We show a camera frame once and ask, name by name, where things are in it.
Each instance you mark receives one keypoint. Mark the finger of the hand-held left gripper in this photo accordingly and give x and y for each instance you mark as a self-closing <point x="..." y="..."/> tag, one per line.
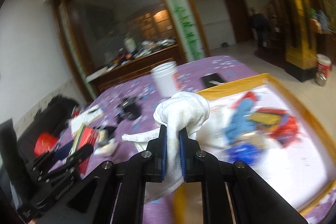
<point x="78" y="154"/>
<point x="44" y="161"/>

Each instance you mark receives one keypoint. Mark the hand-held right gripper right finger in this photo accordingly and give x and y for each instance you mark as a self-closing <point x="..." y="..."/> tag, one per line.
<point x="183" y="153"/>

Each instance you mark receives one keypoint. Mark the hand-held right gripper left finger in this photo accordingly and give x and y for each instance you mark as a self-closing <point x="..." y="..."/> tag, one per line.
<point x="163" y="153"/>

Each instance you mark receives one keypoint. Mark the white towel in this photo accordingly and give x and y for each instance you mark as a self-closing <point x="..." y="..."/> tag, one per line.
<point x="183" y="108"/>

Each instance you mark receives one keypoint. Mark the blue packet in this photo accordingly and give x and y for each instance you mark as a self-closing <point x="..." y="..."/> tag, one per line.
<point x="244" y="153"/>

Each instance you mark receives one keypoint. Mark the blue knitted sock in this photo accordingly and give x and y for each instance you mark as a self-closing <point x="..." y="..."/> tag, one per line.
<point x="241" y="119"/>

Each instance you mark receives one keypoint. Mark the red plastic bag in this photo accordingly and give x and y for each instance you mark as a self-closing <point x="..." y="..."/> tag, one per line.
<point x="283" y="129"/>

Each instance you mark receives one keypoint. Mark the white tray with yellow tape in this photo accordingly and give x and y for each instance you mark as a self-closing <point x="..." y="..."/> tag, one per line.
<point x="302" y="161"/>

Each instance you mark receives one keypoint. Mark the small red bag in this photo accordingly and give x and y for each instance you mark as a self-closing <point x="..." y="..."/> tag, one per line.
<point x="46" y="144"/>

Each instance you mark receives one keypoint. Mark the red packet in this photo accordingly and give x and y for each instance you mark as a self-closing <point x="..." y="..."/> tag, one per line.
<point x="88" y="136"/>

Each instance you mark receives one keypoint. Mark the white notebook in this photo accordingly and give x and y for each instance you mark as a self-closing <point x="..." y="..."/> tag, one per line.
<point x="85" y="117"/>

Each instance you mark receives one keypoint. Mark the black bag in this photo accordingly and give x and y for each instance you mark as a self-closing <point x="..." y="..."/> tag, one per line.
<point x="60" y="108"/>

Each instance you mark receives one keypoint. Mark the white plastic jar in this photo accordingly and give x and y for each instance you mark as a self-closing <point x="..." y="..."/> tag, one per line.
<point x="165" y="79"/>

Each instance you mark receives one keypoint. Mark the purple floral tablecloth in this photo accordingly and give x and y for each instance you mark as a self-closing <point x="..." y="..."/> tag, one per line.
<point x="141" y="82"/>

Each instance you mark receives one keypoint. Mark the black phone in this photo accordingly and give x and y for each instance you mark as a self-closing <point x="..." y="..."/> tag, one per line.
<point x="212" y="79"/>

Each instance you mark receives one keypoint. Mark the yellow packet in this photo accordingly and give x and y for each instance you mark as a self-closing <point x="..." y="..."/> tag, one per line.
<point x="260" y="119"/>

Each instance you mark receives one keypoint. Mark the clutter on cabinet shelf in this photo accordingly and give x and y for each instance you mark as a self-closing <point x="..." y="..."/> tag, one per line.
<point x="149" y="47"/>

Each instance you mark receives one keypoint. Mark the pair of shoes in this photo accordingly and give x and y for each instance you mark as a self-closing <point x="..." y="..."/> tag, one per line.
<point x="224" y="44"/>

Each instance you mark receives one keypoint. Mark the glass-front wooden cabinet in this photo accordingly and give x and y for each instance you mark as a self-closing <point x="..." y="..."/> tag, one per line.
<point x="110" y="16"/>

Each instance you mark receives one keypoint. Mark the bamboo print panel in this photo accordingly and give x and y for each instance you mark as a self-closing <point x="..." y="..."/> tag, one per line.
<point x="181" y="11"/>

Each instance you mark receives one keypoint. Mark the brown wooden door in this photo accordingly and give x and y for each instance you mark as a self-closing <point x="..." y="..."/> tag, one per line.
<point x="236" y="16"/>

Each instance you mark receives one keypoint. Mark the metal kettle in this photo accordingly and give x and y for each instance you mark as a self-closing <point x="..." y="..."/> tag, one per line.
<point x="320" y="79"/>

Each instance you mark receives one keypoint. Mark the white bucket with red label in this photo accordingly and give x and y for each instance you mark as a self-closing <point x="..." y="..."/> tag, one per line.
<point x="323" y="64"/>

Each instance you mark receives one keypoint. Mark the gold and black pillar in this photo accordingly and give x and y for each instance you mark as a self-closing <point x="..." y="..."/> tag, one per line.
<point x="296" y="29"/>

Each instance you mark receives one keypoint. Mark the blue thermos jug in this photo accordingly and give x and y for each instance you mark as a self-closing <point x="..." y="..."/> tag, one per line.
<point x="322" y="19"/>

